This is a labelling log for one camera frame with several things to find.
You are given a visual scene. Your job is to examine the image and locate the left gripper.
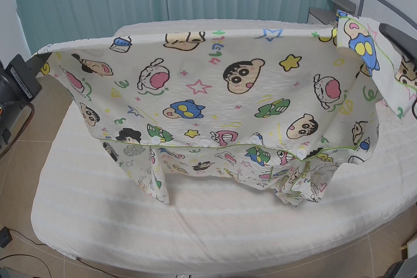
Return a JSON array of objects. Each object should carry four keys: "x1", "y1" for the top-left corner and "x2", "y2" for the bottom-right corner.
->
[{"x1": 29, "y1": 54, "x2": 49, "y2": 75}]

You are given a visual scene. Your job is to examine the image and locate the white printed pyjama top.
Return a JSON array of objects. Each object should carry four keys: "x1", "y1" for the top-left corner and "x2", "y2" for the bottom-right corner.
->
[{"x1": 36, "y1": 10, "x2": 417, "y2": 208}]

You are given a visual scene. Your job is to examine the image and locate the bed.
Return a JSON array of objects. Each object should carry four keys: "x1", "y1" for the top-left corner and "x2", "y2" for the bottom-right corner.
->
[{"x1": 31, "y1": 0, "x2": 417, "y2": 271}]

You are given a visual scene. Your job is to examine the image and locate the black power adapter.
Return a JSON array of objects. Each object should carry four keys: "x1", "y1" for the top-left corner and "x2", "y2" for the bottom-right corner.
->
[{"x1": 0, "y1": 227, "x2": 13, "y2": 248}]

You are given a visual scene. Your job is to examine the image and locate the grey bedside table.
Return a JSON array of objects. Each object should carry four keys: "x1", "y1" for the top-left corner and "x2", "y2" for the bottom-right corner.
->
[{"x1": 308, "y1": 0, "x2": 356, "y2": 26}]

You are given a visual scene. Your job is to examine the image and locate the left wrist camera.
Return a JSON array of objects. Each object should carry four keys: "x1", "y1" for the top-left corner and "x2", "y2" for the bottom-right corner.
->
[{"x1": 7, "y1": 55, "x2": 42, "y2": 102}]

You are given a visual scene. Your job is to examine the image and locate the black cable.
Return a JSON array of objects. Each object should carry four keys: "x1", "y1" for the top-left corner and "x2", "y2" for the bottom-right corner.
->
[
  {"x1": 0, "y1": 102, "x2": 35, "y2": 158},
  {"x1": 0, "y1": 253, "x2": 50, "y2": 278},
  {"x1": 9, "y1": 228, "x2": 111, "y2": 276}
]

